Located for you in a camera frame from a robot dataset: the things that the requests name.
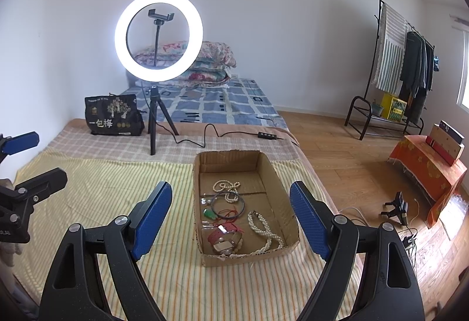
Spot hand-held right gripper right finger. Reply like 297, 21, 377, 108
289, 180, 426, 321

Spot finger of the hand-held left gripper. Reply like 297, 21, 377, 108
13, 167, 69, 220
0, 131, 40, 164

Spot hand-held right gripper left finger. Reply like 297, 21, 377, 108
38, 181, 174, 321

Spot cardboard box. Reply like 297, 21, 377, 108
192, 150, 300, 268

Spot long pearl necklace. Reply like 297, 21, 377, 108
247, 210, 284, 255

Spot green pendant red cord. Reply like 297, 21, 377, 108
203, 207, 239, 224

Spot black bangle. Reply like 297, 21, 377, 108
211, 191, 246, 219

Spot red bracelet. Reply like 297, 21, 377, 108
207, 222, 244, 245

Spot short pearl necklace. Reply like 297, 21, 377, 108
212, 180, 240, 202

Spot cream bead bracelet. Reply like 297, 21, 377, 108
220, 233, 245, 257

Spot small white square case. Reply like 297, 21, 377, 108
214, 238, 235, 256

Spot yellow striped blanket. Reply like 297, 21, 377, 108
13, 149, 371, 321

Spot beige plaid blanket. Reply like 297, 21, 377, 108
37, 123, 305, 170

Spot black printed bag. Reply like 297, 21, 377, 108
84, 94, 145, 136

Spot small black floor tripod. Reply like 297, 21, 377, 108
383, 191, 409, 226

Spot black tabletop tripod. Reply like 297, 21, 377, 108
147, 85, 180, 156

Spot tan bed cover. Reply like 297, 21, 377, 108
62, 118, 300, 148

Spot black clothes rack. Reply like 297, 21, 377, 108
344, 0, 436, 140

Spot orange cloth covered table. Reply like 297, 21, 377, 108
388, 135, 469, 230

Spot blue plaid bedsheet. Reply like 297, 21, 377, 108
119, 77, 286, 133

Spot yellow box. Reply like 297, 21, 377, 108
381, 93, 408, 121

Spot tan gift box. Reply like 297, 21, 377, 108
426, 123, 465, 166

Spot floral pillow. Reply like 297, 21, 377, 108
172, 65, 232, 88

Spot dark blue flat box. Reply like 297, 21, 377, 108
440, 120, 466, 146

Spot floral folded quilt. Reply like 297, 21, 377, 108
134, 41, 235, 69

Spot dark hanging clothes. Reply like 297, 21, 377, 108
399, 31, 435, 124

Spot green striped cloth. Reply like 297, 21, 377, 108
370, 3, 408, 96

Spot window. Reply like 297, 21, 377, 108
456, 26, 469, 109

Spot black cable with inline remote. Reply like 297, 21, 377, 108
139, 79, 286, 146

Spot white ring light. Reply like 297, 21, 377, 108
115, 0, 203, 81

